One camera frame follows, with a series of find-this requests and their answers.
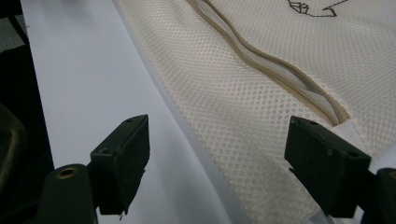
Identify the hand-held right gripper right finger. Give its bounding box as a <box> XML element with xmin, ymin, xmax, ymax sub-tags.
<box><xmin>284</xmin><ymin>115</ymin><xmax>372</xmax><ymax>218</ymax></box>

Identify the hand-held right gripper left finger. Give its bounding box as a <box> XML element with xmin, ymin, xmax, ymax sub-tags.
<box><xmin>89</xmin><ymin>114</ymin><xmax>151</xmax><ymax>220</ymax></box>

